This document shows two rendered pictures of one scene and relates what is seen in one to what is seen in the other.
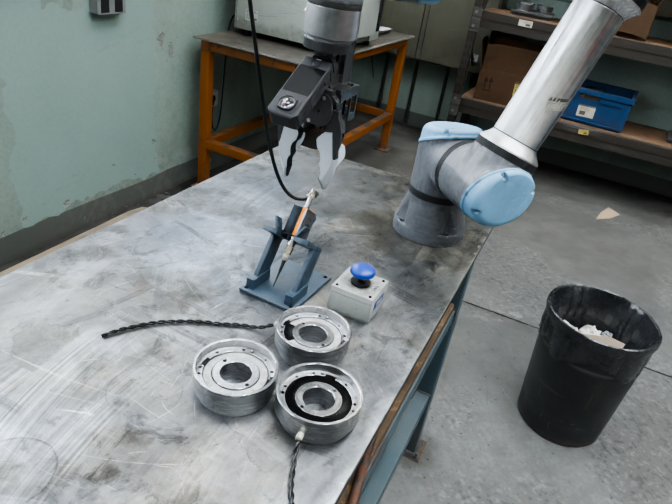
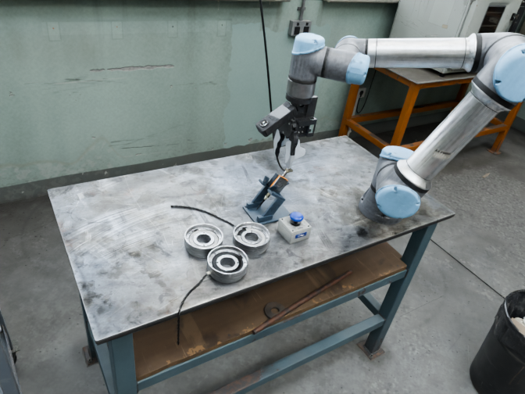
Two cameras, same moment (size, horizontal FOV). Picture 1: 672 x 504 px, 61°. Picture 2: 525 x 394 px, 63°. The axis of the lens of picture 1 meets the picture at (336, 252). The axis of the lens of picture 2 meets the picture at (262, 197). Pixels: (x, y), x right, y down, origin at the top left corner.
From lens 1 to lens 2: 0.59 m
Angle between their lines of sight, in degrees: 29
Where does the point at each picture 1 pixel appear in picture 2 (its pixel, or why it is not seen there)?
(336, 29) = (295, 91)
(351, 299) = (285, 228)
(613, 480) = not seen: outside the picture
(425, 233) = (369, 211)
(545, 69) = (437, 131)
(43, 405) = (133, 223)
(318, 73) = (286, 111)
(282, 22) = not seen: hidden behind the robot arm
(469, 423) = (424, 356)
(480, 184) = (382, 190)
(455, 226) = not seen: hidden behind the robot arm
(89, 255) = (192, 170)
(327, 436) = (219, 277)
